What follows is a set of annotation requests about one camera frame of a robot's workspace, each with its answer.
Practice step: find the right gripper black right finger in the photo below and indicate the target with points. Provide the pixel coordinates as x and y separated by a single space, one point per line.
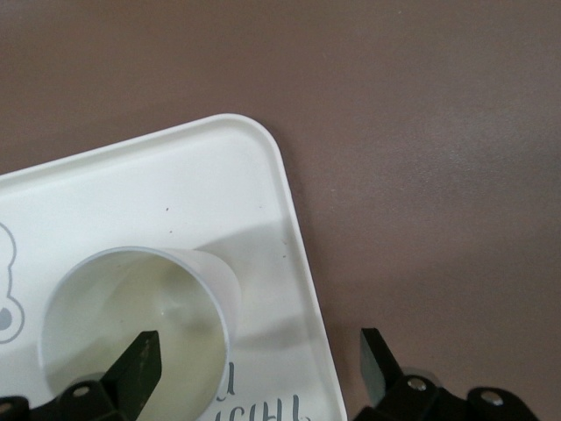
381 373

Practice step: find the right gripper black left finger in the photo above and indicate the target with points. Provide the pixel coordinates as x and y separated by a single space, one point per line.
140 373

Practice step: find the white plastic cup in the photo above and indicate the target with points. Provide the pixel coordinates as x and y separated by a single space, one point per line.
131 307

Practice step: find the white tray with bear print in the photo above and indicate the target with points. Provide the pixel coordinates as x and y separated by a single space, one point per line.
175 197

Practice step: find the brown table mat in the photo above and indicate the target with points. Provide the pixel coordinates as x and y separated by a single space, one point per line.
394 131

